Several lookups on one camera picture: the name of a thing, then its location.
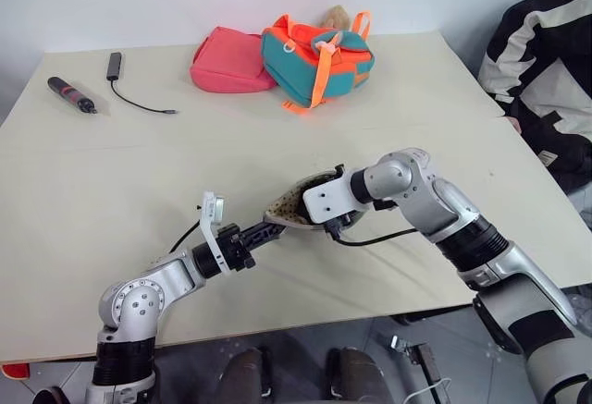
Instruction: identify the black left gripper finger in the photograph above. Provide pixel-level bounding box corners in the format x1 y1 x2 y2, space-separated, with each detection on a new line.
244 227 289 254
239 219 281 241

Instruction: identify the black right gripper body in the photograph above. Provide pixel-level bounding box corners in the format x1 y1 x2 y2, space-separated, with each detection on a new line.
323 208 369 241

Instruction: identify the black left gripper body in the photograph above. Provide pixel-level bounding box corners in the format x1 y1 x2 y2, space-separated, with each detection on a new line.
216 222 258 275

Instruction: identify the beige dotted pouch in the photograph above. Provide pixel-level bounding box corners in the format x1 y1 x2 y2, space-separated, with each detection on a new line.
263 167 367 231

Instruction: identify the pink fabric pouch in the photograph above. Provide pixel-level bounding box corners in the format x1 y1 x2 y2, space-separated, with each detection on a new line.
188 25 277 94

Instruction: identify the teal and orange backpack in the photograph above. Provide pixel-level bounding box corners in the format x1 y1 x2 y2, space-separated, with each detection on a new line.
260 10 376 117

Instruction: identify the dark rounded shape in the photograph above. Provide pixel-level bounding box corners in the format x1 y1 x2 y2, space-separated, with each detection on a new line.
325 346 386 404

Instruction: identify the beige plush toy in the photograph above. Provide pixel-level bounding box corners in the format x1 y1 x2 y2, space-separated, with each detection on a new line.
320 5 357 31

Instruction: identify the person in black white jacket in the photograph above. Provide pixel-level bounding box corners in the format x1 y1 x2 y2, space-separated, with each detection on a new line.
477 0 592 195

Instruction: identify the dark round floor object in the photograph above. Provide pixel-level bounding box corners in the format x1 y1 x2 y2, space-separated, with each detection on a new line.
31 386 71 404

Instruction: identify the red object under table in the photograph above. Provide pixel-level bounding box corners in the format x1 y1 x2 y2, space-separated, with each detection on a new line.
0 362 31 383

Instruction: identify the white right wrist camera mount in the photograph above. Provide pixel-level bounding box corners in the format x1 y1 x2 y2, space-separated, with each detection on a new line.
302 174 358 226

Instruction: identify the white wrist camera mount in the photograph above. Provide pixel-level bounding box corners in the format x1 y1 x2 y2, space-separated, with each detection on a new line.
302 174 358 226
197 190 231 276

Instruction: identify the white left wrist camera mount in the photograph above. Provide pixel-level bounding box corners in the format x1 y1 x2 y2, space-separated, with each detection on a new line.
197 190 231 276

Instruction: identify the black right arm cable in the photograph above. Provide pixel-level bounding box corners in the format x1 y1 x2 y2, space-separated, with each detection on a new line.
330 223 420 249

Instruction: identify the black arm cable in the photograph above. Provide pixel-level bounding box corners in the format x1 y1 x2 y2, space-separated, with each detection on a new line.
330 223 420 249
167 218 205 255

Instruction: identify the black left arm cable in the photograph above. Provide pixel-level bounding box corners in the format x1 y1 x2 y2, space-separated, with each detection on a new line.
167 218 205 255

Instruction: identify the metal table leg bracket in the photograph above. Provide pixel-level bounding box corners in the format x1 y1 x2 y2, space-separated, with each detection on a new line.
389 333 453 404

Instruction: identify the thin white cable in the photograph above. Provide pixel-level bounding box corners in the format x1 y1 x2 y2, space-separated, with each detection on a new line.
405 377 452 404

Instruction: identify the black USB hub with cable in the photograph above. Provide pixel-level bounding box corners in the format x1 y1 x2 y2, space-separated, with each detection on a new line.
105 51 179 116

